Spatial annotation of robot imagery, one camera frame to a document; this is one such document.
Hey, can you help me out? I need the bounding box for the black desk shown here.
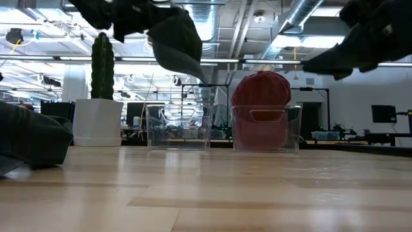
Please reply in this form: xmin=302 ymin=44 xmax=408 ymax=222
xmin=346 ymin=131 xmax=412 ymax=148

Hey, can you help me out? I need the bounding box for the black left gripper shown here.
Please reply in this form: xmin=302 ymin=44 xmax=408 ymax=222
xmin=69 ymin=0 xmax=155 ymax=43

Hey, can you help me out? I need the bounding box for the grey denim cap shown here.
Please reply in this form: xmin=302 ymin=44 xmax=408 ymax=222
xmin=146 ymin=5 xmax=207 ymax=85
xmin=0 ymin=101 xmax=75 ymax=177

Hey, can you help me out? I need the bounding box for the green cactus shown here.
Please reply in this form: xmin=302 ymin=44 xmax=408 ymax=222
xmin=89 ymin=31 xmax=116 ymax=101

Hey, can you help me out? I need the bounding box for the clear plastic bin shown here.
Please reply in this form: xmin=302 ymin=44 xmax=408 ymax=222
xmin=145 ymin=102 xmax=214 ymax=151
xmin=230 ymin=103 xmax=304 ymax=153

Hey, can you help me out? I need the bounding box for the black partition panel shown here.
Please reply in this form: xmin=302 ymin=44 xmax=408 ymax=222
xmin=39 ymin=100 xmax=77 ymax=125

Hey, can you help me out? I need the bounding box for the maroon cap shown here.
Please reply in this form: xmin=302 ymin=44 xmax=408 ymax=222
xmin=230 ymin=70 xmax=292 ymax=151

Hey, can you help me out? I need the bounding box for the black rectangular stand frame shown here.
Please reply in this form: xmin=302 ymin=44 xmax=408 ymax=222
xmin=290 ymin=86 xmax=332 ymax=131
xmin=181 ymin=83 xmax=230 ymax=140

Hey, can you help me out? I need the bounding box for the black monitor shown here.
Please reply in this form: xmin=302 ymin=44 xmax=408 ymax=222
xmin=126 ymin=102 xmax=146 ymax=127
xmin=371 ymin=104 xmax=398 ymax=124

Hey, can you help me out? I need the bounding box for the white hexagonal plant pot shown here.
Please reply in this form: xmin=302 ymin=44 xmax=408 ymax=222
xmin=71 ymin=98 xmax=125 ymax=148

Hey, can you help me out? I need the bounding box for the silver ventilation duct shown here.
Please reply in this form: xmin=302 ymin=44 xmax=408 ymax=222
xmin=257 ymin=0 xmax=324 ymax=61
xmin=185 ymin=0 xmax=217 ymax=59

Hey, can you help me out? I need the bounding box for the black ceiling cable reel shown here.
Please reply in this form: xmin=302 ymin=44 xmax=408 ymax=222
xmin=5 ymin=27 xmax=24 ymax=45

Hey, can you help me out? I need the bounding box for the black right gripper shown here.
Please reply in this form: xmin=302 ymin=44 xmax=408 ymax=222
xmin=302 ymin=0 xmax=412 ymax=77

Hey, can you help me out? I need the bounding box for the black aluminium table frame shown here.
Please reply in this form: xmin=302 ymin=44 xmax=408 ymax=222
xmin=120 ymin=138 xmax=412 ymax=159

